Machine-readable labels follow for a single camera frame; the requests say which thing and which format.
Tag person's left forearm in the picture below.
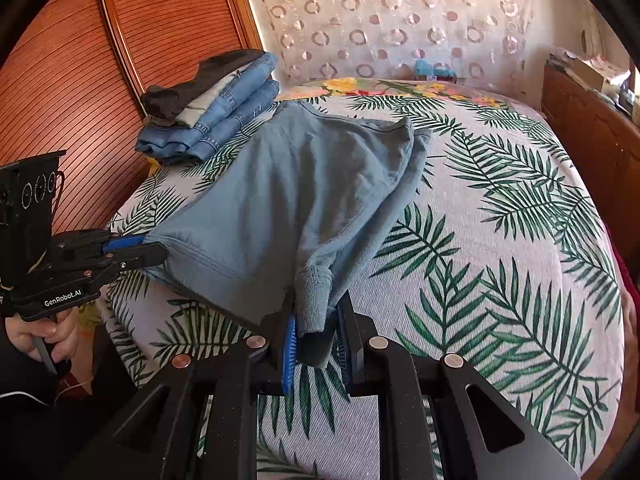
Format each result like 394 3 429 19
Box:
0 352 101 480

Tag person's left hand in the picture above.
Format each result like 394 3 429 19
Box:
0 302 82 367

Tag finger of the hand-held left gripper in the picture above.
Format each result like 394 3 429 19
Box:
55 229 149 262
75 242 169 282

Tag bed with leaf-print sheet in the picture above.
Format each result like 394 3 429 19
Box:
95 77 631 480

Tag folded grey pants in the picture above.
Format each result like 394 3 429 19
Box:
175 72 242 129

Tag cardboard box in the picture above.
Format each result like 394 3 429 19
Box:
570 57 609 91

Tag light blue denim shorts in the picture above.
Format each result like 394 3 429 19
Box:
142 100 434 370

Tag blue plastic bag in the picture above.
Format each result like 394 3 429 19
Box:
414 59 459 81

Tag stack of papers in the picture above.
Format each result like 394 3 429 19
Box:
550 46 632 78

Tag folded black pants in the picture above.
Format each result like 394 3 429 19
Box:
140 49 266 121

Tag circle patterned sheer curtain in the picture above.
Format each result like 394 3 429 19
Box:
237 0 591 111

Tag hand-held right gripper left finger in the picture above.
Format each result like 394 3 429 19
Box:
65 304 301 480

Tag folded blue jeans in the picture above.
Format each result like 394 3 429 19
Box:
135 80 281 165
175 51 279 133

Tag red cloth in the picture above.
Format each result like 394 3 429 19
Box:
604 227 640 313

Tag long wooden cabinet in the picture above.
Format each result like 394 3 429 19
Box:
542 62 640 211

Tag floral blanket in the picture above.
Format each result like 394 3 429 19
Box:
277 76 506 111

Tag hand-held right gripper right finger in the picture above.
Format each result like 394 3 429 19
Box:
336 300 586 480

